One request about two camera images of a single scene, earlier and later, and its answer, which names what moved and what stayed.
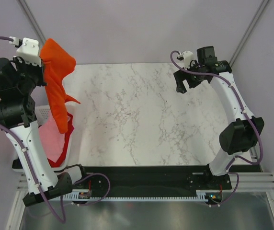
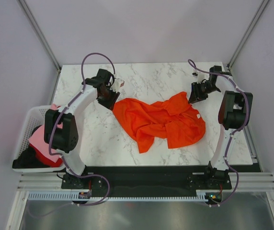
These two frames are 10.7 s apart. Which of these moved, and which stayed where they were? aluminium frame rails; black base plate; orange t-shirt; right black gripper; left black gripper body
Moved: left black gripper body; orange t-shirt; right black gripper
Stayed: black base plate; aluminium frame rails
